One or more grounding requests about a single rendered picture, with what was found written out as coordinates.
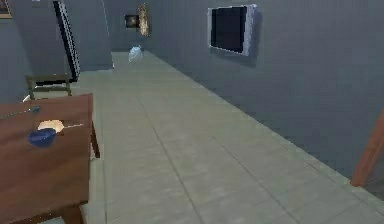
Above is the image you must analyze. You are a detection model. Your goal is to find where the pale blue glass vase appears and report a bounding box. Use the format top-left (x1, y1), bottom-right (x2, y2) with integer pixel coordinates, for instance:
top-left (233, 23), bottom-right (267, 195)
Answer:
top-left (128, 45), bottom-right (144, 63)

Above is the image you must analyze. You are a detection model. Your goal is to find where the small dark framed picture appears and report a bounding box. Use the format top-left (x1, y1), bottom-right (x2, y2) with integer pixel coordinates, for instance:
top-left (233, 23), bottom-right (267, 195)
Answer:
top-left (124, 14), bottom-right (140, 29)

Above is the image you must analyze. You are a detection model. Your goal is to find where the cream round bread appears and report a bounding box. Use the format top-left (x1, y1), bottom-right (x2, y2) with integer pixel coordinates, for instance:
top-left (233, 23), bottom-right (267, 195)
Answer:
top-left (37, 119), bottom-right (65, 134)

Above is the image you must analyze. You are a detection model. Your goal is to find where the blue bowl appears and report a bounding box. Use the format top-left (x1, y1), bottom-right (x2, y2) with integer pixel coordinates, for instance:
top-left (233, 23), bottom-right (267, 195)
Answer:
top-left (27, 128), bottom-right (57, 148)

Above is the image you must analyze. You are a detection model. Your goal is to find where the brown wooden table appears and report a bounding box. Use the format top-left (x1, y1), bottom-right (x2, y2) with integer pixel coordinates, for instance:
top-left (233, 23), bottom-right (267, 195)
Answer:
top-left (0, 93), bottom-right (101, 224)

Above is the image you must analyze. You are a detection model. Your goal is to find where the thin grey utensil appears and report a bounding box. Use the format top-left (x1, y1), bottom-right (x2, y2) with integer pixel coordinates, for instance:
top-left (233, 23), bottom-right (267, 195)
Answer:
top-left (0, 106), bottom-right (41, 120)

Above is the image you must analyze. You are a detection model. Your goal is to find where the golden wall ornament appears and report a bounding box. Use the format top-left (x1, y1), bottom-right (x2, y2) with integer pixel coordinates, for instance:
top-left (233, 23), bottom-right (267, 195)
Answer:
top-left (138, 3), bottom-right (150, 37)

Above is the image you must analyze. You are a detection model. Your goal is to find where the orange brown wooden post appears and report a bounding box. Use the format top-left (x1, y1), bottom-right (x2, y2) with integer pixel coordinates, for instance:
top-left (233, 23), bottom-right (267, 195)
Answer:
top-left (350, 109), bottom-right (384, 188)

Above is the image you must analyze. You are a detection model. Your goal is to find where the brown framed wall picture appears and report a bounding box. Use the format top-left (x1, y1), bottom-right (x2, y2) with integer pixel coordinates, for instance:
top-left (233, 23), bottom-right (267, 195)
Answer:
top-left (0, 0), bottom-right (13, 20)

